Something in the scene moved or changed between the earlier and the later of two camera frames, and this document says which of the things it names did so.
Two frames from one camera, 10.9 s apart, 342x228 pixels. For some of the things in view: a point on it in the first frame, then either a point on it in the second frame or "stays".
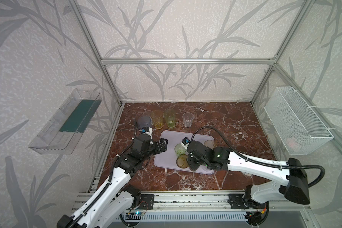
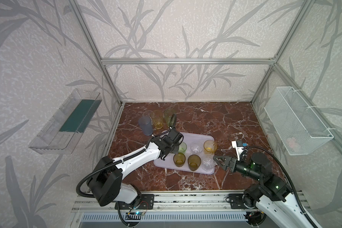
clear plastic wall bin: x=62 y=132 stays
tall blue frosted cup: x=144 y=121 stays
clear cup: x=148 y=113 stays
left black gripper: x=158 y=150 -> x=177 y=144
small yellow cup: x=210 y=143 stays
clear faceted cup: x=188 y=118 -> x=175 y=149
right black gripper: x=191 y=166 -> x=231 y=162
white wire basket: x=299 y=129 stays
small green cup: x=179 y=149 stays
